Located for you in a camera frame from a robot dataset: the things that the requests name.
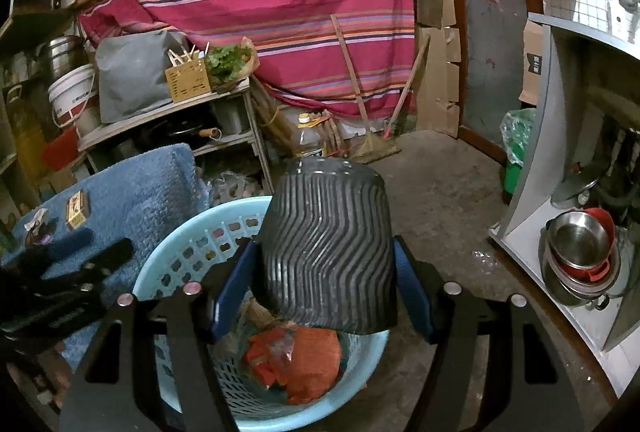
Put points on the plastic oil bottle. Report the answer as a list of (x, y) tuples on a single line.
[(307, 139)]

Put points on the red plastic basin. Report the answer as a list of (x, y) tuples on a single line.
[(60, 149)]

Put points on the light blue plastic basket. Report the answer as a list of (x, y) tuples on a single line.
[(367, 354)]

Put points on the straw broom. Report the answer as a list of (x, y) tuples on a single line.
[(375, 149)]

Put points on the bundle of wooden sticks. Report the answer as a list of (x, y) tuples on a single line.
[(272, 116)]

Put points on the grey egg trays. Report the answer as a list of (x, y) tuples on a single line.
[(235, 187)]

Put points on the red plastic bowl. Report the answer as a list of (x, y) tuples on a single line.
[(585, 273)]

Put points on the printed cardboard box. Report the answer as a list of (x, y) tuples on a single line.
[(531, 76)]

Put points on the white plastic bucket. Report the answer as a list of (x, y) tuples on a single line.
[(72, 96)]

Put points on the steel bowl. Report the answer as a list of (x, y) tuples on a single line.
[(577, 242)]

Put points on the low wooden shelf table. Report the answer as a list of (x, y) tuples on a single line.
[(225, 142)]

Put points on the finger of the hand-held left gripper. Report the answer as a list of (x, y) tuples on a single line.
[(90, 264), (65, 307)]

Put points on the purple wrapper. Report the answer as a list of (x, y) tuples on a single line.
[(40, 232)]

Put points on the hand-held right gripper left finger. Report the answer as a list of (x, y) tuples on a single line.
[(232, 292)]

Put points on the small red wrapper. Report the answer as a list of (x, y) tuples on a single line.
[(260, 359)]

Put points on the stack of steel pots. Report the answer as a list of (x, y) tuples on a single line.
[(565, 292)]

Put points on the large steel pot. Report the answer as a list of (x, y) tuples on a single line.
[(62, 54)]

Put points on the yellow oil container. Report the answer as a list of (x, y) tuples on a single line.
[(30, 136)]

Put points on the steel pot lid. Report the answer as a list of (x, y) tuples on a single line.
[(575, 189)]

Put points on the small yellow printed box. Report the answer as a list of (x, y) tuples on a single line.
[(77, 211)]

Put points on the grey cabinet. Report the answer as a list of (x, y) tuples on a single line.
[(530, 192)]

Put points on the clear plastic scrap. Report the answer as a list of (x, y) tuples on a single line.
[(485, 261)]

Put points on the blue fleece blanket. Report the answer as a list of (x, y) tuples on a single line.
[(140, 192)]

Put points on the flattened cardboard boxes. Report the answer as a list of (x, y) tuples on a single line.
[(437, 101)]

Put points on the green leafy vegetables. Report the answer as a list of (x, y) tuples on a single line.
[(227, 59)]

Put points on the yellow chopstick holder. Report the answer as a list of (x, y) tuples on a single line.
[(187, 81)]

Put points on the clear plastic wrapper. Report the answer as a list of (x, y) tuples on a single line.
[(285, 347)]

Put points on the green bin with plastic liner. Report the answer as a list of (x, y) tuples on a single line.
[(512, 182)]

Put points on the black ribbed cup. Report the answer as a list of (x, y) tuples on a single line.
[(325, 252)]

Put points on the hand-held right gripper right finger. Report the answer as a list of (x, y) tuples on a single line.
[(412, 292)]

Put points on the small steel pot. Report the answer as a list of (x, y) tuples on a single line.
[(231, 116)]

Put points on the red snack packet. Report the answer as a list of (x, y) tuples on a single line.
[(315, 367)]

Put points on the wooden shelf unit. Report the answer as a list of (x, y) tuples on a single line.
[(35, 19)]

